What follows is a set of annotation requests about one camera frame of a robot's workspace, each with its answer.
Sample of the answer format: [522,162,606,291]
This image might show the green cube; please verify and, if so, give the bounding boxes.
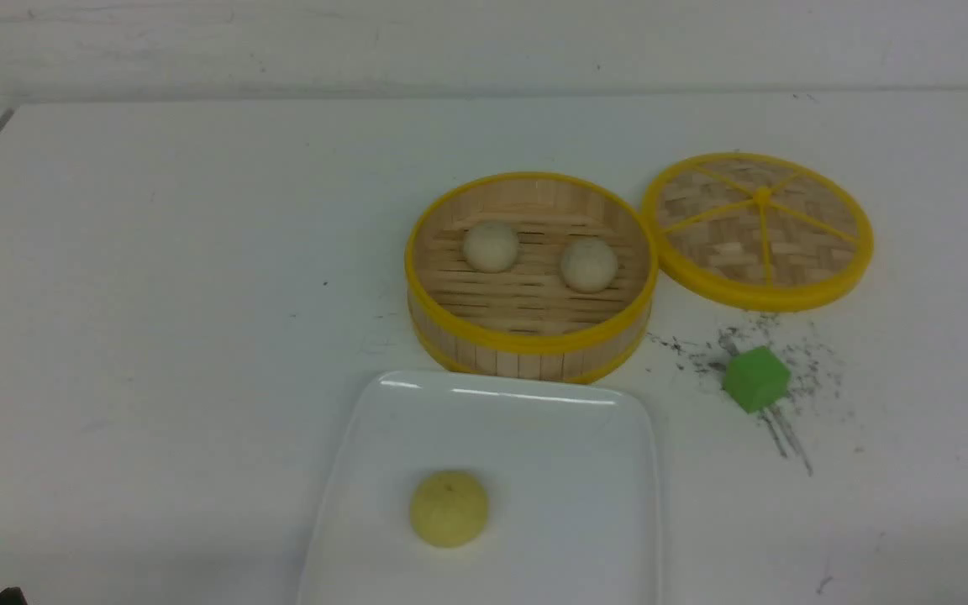
[722,347,792,414]

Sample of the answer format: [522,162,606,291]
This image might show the yellow steamed bun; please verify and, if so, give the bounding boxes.
[408,470,489,549]

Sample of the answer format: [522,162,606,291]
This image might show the bamboo steamer basket yellow rim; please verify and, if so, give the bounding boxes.
[404,171,660,384]

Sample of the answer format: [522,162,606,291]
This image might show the white rectangular plate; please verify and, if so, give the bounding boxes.
[298,371,662,604]

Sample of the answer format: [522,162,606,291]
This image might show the white steamed bun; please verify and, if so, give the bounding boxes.
[462,221,521,273]
[560,237,619,292]

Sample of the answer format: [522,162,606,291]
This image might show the bamboo steamer lid yellow rim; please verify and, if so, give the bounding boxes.
[641,150,875,313]

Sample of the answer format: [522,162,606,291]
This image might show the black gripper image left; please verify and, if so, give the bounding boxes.
[0,587,29,605]

